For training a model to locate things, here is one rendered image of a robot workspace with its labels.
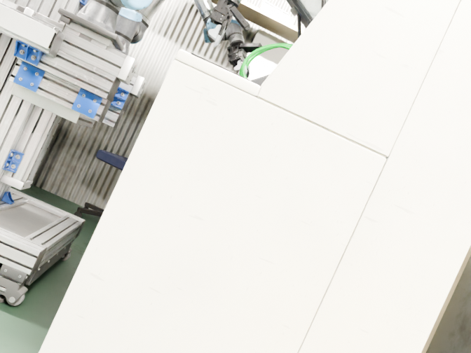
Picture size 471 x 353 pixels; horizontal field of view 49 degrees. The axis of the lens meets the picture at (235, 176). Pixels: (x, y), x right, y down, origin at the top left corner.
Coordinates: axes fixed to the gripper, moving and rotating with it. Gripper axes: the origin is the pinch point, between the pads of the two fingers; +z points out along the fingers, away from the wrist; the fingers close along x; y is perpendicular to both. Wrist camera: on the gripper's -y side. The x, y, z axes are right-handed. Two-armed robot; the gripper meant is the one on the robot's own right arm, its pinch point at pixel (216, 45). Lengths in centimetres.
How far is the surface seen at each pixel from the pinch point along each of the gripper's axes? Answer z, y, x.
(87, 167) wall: 92, 79, -207
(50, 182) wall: 115, 101, -205
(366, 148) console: 28, -55, 93
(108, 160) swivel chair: 75, 54, -152
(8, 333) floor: 123, 15, 55
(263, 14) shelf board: -74, -2, -171
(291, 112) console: 28, -35, 93
